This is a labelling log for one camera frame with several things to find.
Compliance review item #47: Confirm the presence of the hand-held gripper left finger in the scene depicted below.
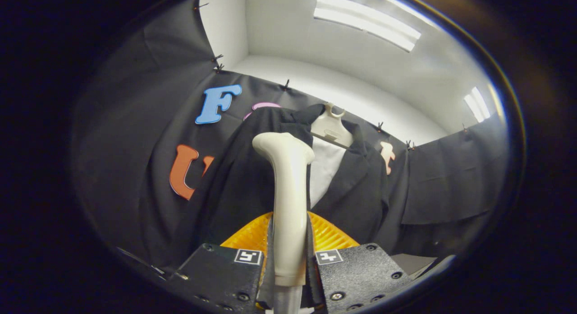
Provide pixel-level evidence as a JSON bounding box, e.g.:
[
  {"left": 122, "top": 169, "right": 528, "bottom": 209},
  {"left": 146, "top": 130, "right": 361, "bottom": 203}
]
[{"left": 174, "top": 212, "right": 274, "bottom": 312}]

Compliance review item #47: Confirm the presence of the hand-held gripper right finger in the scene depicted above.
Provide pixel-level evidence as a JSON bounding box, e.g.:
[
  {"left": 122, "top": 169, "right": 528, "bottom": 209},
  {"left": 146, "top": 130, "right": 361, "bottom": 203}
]
[{"left": 307, "top": 211, "right": 413, "bottom": 312}]

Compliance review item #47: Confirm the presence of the white garment steamer head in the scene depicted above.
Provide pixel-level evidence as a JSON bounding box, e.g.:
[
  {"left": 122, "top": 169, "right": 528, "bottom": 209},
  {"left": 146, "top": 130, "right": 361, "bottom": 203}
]
[{"left": 252, "top": 132, "right": 316, "bottom": 287}]

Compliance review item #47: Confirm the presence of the white shirt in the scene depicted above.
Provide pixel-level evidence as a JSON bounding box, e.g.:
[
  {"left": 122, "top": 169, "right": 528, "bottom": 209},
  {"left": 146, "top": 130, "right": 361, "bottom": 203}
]
[{"left": 309, "top": 136, "right": 348, "bottom": 208}]

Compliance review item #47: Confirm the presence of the black suit jacket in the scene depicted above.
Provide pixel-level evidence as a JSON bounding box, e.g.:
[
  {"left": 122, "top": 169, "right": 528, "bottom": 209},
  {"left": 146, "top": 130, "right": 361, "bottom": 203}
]
[{"left": 198, "top": 103, "right": 390, "bottom": 256}]

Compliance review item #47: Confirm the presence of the grey cabinet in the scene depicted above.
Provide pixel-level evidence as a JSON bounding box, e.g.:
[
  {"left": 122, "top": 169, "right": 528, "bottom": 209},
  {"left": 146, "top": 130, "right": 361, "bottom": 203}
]
[{"left": 390, "top": 253, "right": 438, "bottom": 278}]

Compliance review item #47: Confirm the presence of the beige plastic hanger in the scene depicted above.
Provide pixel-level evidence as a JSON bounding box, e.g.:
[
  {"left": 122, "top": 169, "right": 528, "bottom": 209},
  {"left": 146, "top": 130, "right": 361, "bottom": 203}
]
[{"left": 310, "top": 102, "right": 354, "bottom": 148}]

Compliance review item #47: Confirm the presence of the black backdrop cloth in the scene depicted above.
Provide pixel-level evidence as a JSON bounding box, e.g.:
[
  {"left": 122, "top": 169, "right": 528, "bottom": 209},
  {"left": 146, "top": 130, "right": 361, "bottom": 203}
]
[{"left": 72, "top": 0, "right": 512, "bottom": 278}]

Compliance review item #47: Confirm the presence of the small ceiling light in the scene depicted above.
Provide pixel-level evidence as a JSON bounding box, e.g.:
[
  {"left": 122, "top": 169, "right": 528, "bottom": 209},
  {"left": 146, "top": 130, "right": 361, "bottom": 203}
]
[{"left": 464, "top": 86, "right": 491, "bottom": 123}]

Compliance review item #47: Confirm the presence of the long ceiling light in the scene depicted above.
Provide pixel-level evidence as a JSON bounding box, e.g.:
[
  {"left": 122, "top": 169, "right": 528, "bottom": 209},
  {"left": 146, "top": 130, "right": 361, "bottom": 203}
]
[{"left": 313, "top": 0, "right": 422, "bottom": 52}]

